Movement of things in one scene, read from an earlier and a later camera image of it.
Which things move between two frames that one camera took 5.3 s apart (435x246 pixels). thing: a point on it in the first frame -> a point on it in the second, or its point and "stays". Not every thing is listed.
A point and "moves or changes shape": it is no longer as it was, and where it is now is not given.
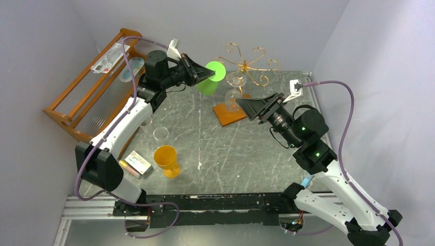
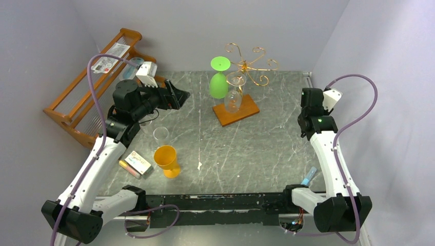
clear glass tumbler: [160, 133] stays
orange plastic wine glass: [165, 157] stays
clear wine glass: [233, 98] stays
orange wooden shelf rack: [112, 76] stays
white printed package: [104, 64] stays
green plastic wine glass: [210, 86] moves or changes shape
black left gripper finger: [194, 72] -> [175, 98]
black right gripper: [269, 109] -> [303, 125]
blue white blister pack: [137, 64] stays
